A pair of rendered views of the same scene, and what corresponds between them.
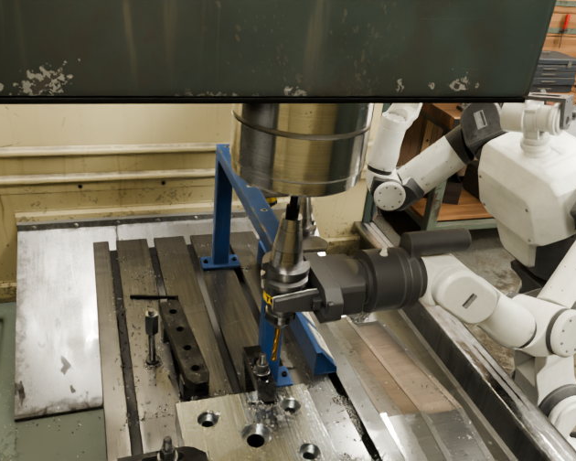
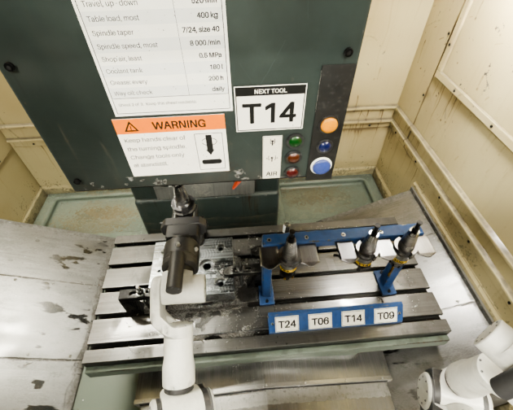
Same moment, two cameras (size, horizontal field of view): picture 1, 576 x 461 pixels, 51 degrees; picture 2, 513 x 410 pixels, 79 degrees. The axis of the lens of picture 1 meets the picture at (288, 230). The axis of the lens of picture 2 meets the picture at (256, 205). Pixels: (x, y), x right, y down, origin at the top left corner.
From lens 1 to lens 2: 1.16 m
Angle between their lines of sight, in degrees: 79
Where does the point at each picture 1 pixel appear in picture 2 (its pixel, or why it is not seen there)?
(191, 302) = (336, 263)
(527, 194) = not seen: outside the picture
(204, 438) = (209, 245)
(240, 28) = not seen: hidden behind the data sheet
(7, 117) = (441, 135)
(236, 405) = (225, 259)
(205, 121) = not seen: outside the picture
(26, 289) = (372, 206)
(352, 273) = (175, 233)
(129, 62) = not seen: hidden behind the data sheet
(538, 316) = (171, 397)
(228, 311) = (329, 281)
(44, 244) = (405, 203)
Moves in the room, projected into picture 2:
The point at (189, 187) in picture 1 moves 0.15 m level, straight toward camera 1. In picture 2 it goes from (477, 262) to (435, 259)
